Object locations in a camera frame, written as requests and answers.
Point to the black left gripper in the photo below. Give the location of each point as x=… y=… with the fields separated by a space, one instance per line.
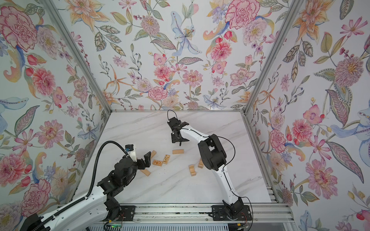
x=148 y=162

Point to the wood arch block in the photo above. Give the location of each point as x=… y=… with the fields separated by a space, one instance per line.
x=200 y=164
x=192 y=170

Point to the plain flat wood block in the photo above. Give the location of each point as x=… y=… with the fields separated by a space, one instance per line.
x=146 y=172

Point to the plain wood block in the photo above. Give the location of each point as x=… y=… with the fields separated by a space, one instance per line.
x=178 y=151
x=146 y=172

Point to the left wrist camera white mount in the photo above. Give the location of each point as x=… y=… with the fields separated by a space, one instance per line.
x=131 y=152

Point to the aluminium corner post right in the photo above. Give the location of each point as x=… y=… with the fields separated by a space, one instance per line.
x=287 y=23

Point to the printed monkey wood block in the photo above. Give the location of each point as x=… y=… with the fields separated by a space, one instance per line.
x=157 y=163

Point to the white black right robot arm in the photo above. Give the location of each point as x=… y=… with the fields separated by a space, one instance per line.
x=213 y=157

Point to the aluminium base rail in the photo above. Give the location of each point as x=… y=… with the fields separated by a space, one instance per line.
x=203 y=213

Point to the wood arch block far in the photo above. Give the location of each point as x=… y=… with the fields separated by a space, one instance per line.
x=200 y=164

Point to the aluminium corner post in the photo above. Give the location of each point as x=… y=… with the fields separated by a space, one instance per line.
x=51 y=9
x=287 y=23

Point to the engraved long wood block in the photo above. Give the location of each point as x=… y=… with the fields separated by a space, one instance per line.
x=153 y=153

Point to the wood arch block near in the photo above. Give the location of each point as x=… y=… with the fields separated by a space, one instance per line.
x=192 y=170

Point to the aluminium corner post left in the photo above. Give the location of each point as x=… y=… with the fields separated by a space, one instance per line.
x=51 y=9

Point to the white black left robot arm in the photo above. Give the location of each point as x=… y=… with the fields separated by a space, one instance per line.
x=99 y=204

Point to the printed small wood block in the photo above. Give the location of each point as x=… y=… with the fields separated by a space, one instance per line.
x=166 y=159

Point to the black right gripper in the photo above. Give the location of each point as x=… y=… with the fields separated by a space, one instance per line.
x=174 y=138

